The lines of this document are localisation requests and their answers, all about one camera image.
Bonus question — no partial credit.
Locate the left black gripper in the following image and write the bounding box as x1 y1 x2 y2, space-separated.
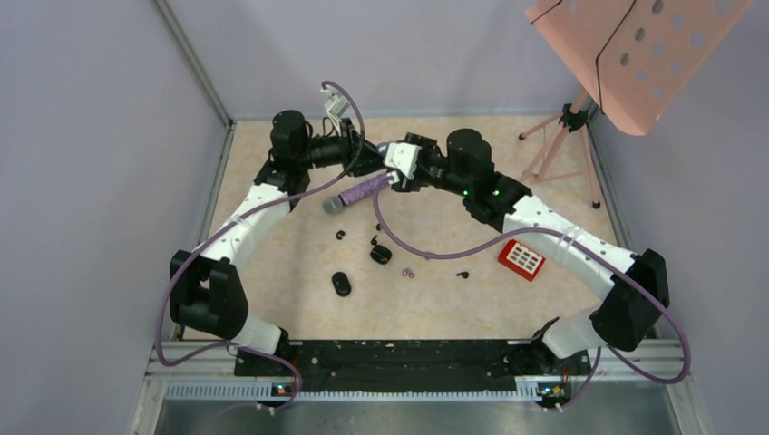
297 117 388 177

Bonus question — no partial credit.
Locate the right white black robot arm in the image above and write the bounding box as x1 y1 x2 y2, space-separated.
384 129 669 373

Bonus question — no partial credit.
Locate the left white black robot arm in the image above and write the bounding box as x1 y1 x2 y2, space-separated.
168 110 384 375

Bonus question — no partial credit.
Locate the open black earbud case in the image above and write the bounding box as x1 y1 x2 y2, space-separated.
369 237 393 265

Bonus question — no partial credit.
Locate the closed black earbud case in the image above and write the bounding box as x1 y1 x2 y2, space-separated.
331 271 352 297

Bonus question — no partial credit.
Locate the purple glitter microphone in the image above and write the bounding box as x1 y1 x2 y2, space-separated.
322 171 402 215

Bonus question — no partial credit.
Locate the red white toy block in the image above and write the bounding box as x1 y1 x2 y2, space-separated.
497 239 546 282

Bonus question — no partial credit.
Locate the pink music stand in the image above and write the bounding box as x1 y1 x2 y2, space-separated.
517 0 754 210

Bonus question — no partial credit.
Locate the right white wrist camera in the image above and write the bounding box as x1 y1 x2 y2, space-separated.
384 142 422 180

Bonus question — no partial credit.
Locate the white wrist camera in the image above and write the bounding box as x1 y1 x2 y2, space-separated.
384 142 422 180
321 89 351 122

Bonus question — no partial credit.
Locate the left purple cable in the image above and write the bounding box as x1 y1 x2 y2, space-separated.
152 80 366 415

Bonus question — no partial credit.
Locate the purple cable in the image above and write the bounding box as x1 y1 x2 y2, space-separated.
152 80 366 415
372 179 693 411

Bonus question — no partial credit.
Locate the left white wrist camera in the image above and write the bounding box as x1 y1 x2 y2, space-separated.
321 89 351 122

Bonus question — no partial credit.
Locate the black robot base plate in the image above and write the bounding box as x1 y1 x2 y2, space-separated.
234 340 589 393

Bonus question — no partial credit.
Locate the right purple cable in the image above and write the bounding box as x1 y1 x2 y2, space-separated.
372 179 693 411

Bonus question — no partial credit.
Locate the aluminium frame rail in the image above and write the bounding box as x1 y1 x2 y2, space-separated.
130 339 712 434

